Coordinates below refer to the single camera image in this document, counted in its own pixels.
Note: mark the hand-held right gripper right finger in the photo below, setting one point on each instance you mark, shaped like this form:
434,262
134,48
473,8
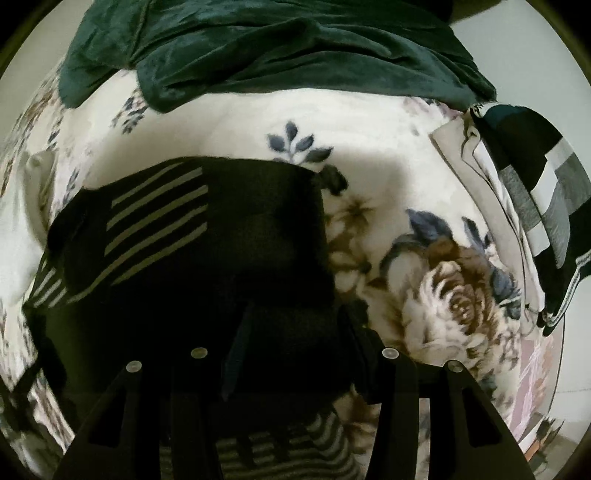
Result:
355,341

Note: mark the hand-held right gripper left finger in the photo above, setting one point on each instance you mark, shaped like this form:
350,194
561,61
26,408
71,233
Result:
236,350

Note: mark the black striped garment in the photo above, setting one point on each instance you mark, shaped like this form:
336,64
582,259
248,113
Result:
207,258

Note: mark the white floral blanket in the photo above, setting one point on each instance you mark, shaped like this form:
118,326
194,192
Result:
406,221

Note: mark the beige folded cloth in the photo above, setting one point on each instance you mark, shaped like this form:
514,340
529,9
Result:
480,184

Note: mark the black white grey striped cloth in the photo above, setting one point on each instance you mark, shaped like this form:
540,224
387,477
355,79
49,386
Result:
540,194

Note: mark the dark green velvet blanket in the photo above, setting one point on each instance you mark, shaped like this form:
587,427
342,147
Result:
277,50

